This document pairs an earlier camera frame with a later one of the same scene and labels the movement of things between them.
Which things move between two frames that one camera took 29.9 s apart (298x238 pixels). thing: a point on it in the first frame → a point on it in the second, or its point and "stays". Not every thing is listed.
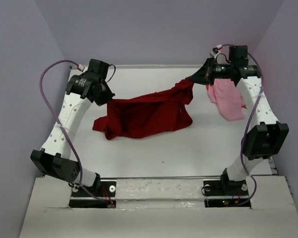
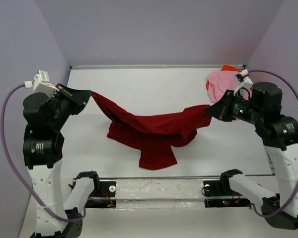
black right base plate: (226, 188) stays
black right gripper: (205, 74) → (220, 109)
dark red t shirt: (136, 116) → (158, 137)
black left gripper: (107, 98) → (79, 97)
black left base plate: (106, 189) stays
